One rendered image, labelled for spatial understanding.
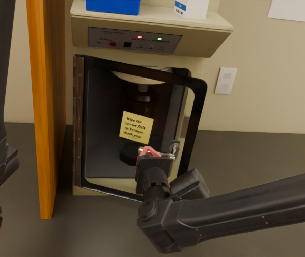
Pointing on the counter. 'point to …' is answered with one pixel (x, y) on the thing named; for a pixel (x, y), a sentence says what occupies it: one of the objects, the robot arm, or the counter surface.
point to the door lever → (164, 152)
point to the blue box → (114, 6)
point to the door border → (77, 110)
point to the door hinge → (73, 115)
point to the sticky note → (136, 127)
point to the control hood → (155, 27)
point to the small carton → (191, 8)
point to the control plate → (117, 36)
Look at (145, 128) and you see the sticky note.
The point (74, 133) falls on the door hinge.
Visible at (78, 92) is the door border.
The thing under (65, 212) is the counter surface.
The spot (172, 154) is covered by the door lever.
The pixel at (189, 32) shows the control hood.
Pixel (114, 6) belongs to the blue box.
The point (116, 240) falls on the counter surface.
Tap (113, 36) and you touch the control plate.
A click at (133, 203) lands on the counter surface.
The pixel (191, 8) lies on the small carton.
